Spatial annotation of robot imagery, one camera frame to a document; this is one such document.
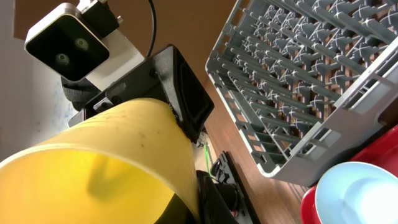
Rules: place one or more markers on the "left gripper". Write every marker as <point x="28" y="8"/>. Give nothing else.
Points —
<point x="165" y="76"/>

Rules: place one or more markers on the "yellow plastic cup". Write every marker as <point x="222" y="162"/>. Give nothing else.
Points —
<point x="129" y="164"/>

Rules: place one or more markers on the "light blue bowl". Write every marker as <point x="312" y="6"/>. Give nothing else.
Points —
<point x="356" y="192"/>

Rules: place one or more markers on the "grey dishwasher rack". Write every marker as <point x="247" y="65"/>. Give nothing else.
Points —
<point x="306" y="81"/>

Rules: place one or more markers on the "red plastic tray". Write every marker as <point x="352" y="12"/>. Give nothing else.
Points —
<point x="382" y="153"/>

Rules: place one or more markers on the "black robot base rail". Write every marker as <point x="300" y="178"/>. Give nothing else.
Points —
<point x="222" y="196"/>

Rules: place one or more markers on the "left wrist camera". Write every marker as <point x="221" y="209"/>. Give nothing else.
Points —
<point x="83" y="42"/>

